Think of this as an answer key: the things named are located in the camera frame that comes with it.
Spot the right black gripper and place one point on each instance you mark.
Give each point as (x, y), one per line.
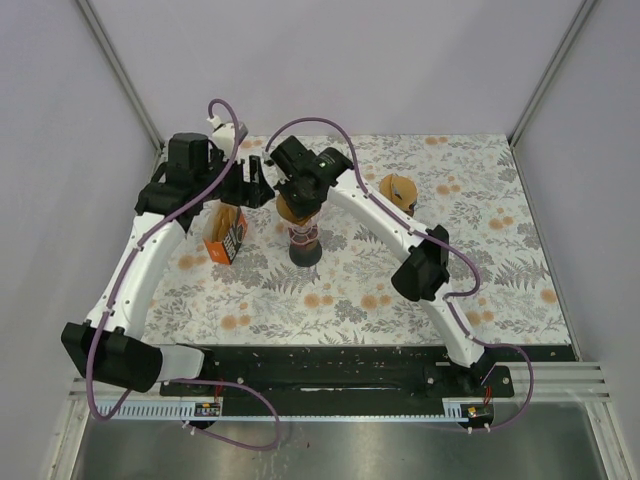
(305, 211)

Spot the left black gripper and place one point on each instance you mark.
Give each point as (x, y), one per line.
(253, 193)

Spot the clear glass cup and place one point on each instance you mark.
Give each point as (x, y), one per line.
(301, 235)

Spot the orange coffee filter box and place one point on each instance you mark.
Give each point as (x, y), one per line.
(224, 233)

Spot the brown paper coffee filter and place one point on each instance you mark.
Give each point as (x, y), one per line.
(401, 191)

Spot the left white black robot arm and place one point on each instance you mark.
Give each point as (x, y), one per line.
(107, 345)

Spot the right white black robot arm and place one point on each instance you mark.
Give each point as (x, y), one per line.
(423, 275)

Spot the grey carafe with red rim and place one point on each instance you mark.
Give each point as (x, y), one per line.
(304, 252)

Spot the floral patterned table mat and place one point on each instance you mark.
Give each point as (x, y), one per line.
(467, 183)

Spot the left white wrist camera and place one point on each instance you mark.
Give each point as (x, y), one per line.
(223, 134)

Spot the aluminium frame rail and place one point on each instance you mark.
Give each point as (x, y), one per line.
(553, 382)

